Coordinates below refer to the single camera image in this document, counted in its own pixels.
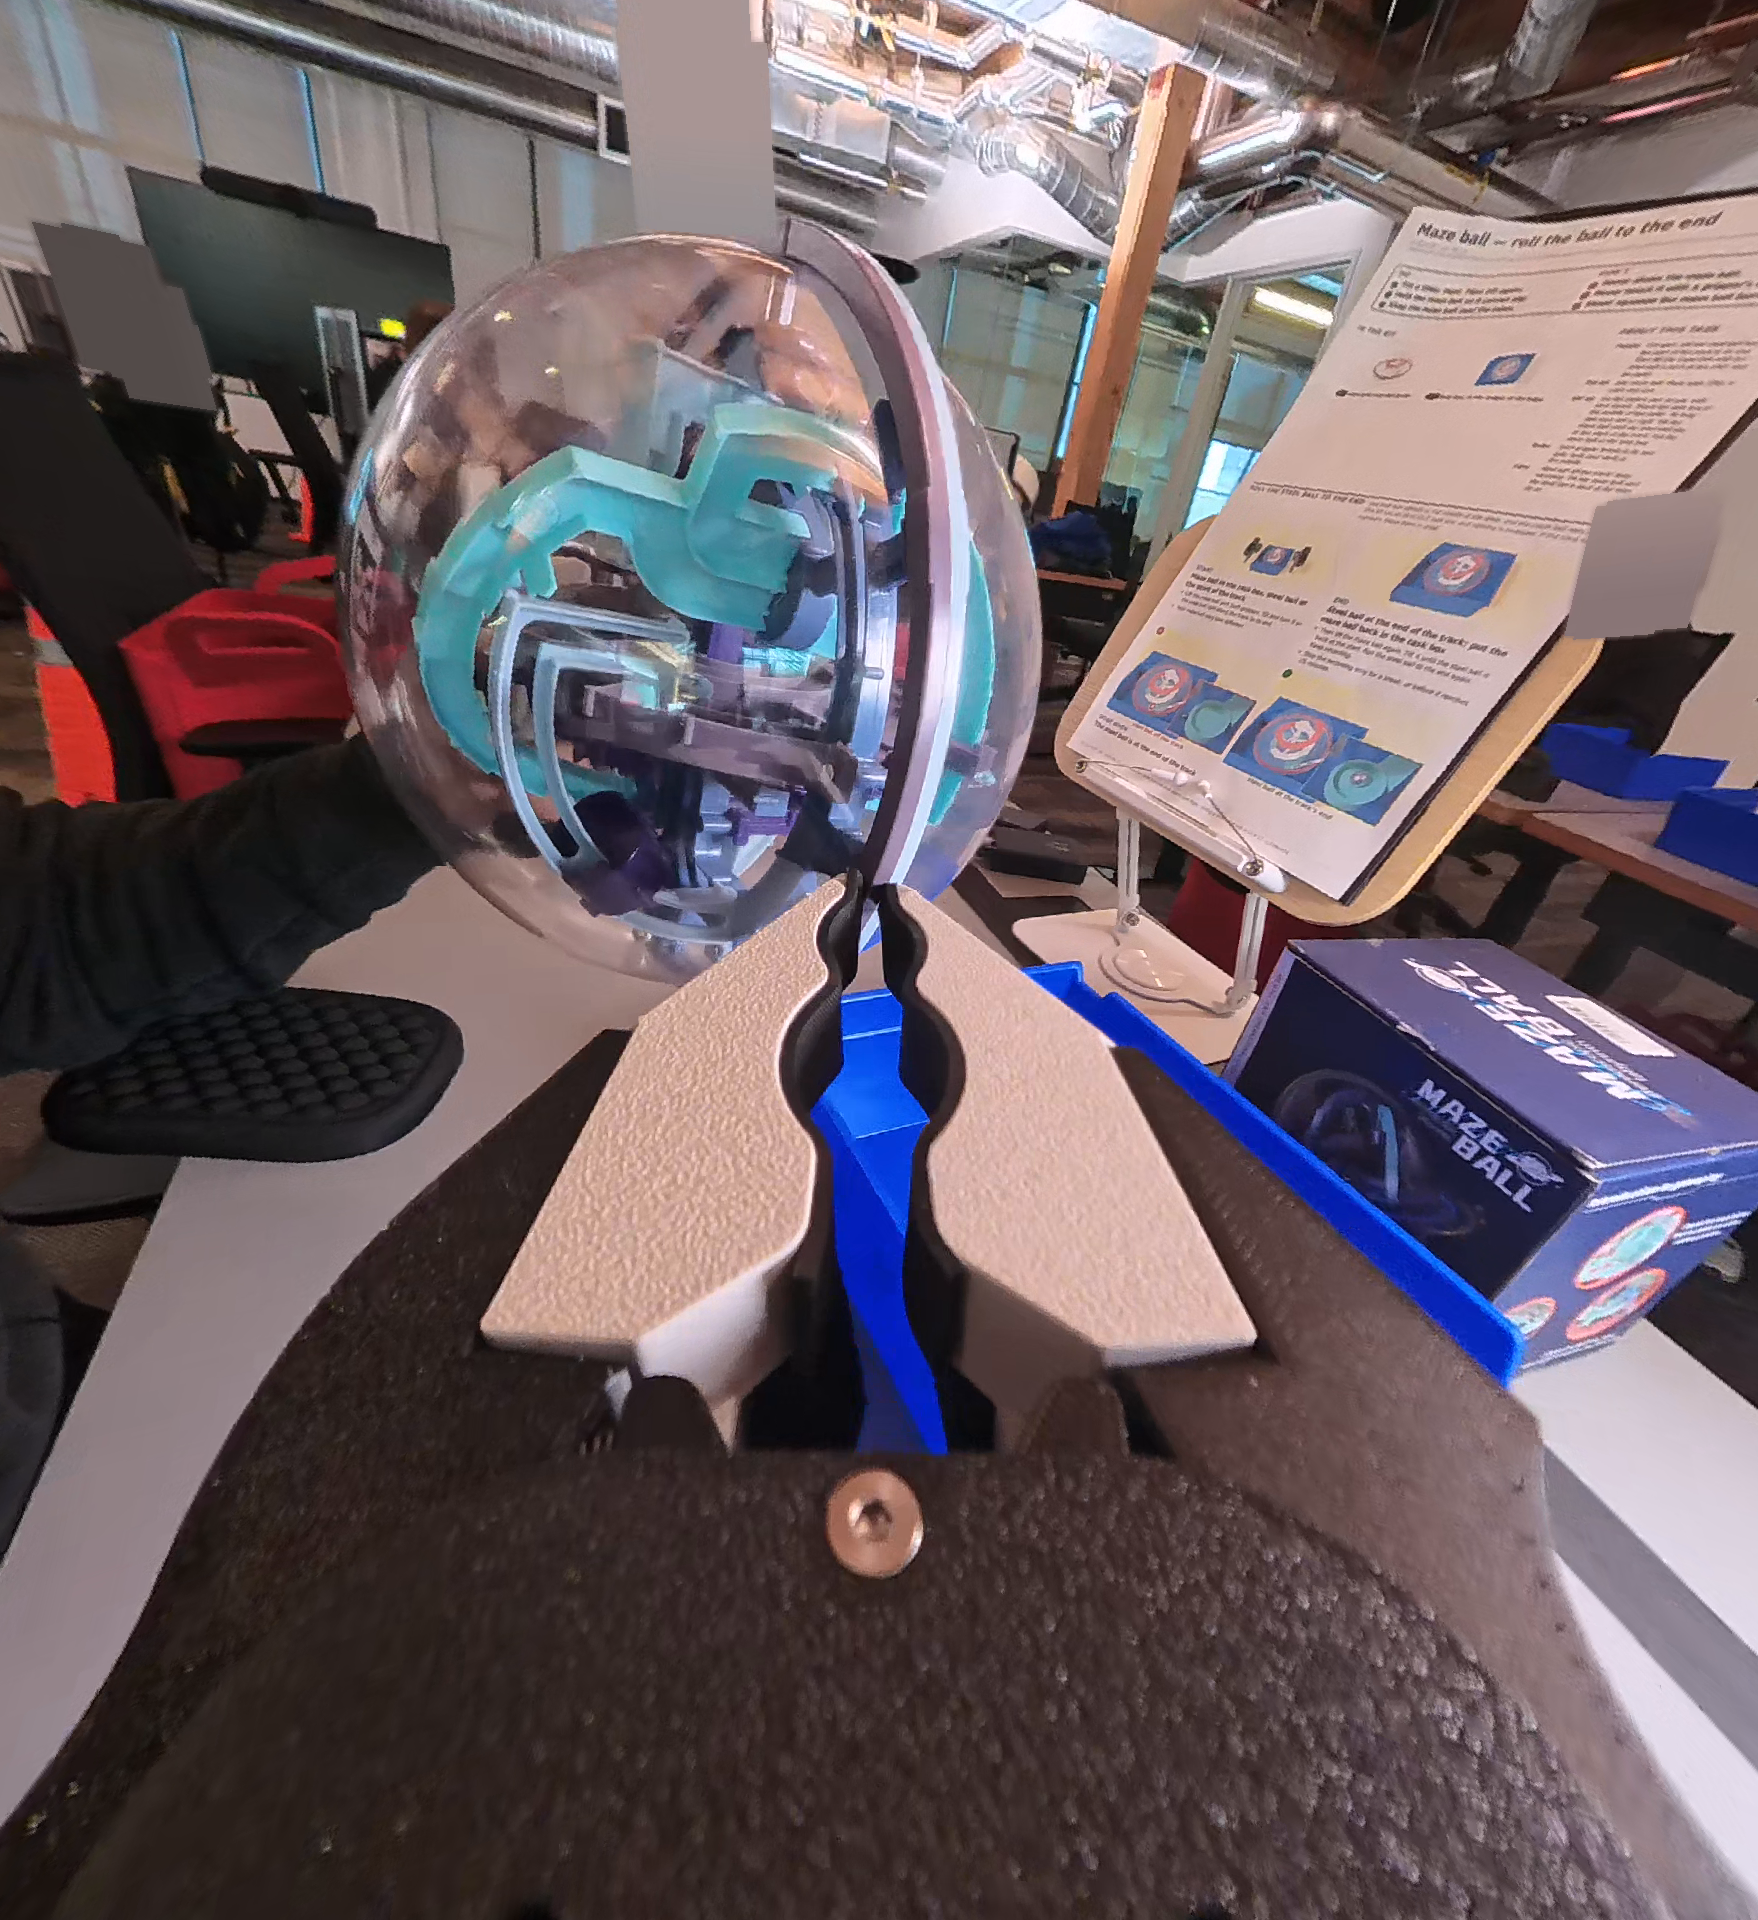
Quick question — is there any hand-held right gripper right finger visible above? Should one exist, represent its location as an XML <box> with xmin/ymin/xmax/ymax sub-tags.
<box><xmin>885</xmin><ymin>891</ymin><xmax>1258</xmax><ymax>1418</ymax></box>

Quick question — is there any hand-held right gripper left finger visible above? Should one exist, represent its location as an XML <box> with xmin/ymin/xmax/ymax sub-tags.
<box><xmin>484</xmin><ymin>879</ymin><xmax>856</xmax><ymax>1435</ymax></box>

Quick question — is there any blue plastic bin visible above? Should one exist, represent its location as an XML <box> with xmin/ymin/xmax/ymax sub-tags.
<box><xmin>815</xmin><ymin>960</ymin><xmax>1525</xmax><ymax>1457</ymax></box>

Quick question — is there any clear plastic maze ball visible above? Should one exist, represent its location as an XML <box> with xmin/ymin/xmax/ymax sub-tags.
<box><xmin>341</xmin><ymin>225</ymin><xmax>1042</xmax><ymax>987</ymax></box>

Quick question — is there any person's left forearm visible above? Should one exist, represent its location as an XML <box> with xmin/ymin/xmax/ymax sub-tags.
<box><xmin>0</xmin><ymin>737</ymin><xmax>446</xmax><ymax>1080</ymax></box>

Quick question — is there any black mesh pad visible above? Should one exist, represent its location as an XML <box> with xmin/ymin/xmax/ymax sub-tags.
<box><xmin>47</xmin><ymin>991</ymin><xmax>468</xmax><ymax>1159</ymax></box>

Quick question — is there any dark blue cardboard box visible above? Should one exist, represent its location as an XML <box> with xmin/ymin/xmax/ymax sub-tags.
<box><xmin>1231</xmin><ymin>937</ymin><xmax>1758</xmax><ymax>1367</ymax></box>

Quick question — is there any instruction sheet on stand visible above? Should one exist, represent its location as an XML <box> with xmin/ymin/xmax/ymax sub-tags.
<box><xmin>1055</xmin><ymin>526</ymin><xmax>1606</xmax><ymax>1012</ymax></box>

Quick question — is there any red chair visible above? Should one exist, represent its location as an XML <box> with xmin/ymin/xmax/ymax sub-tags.
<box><xmin>114</xmin><ymin>557</ymin><xmax>358</xmax><ymax>796</ymax></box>

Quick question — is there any small blue bin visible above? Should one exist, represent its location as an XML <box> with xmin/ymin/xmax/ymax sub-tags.
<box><xmin>1659</xmin><ymin>787</ymin><xmax>1758</xmax><ymax>900</ymax></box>
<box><xmin>1541</xmin><ymin>719</ymin><xmax>1728</xmax><ymax>801</ymax></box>

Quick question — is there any orange traffic cone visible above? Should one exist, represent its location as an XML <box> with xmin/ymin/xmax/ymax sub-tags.
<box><xmin>24</xmin><ymin>600</ymin><xmax>119</xmax><ymax>806</ymax></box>

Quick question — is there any printed instruction sheet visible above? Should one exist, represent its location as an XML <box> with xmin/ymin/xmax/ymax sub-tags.
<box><xmin>1061</xmin><ymin>181</ymin><xmax>1758</xmax><ymax>901</ymax></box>

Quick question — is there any black office chair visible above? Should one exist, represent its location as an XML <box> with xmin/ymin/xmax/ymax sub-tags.
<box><xmin>0</xmin><ymin>346</ymin><xmax>211</xmax><ymax>788</ymax></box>

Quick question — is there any large dark screen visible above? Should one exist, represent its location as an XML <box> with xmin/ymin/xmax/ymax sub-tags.
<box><xmin>128</xmin><ymin>166</ymin><xmax>456</xmax><ymax>380</ymax></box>

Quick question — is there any silver ceiling duct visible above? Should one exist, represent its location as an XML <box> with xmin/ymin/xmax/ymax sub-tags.
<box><xmin>101</xmin><ymin>0</ymin><xmax>1121</xmax><ymax>228</ymax></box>

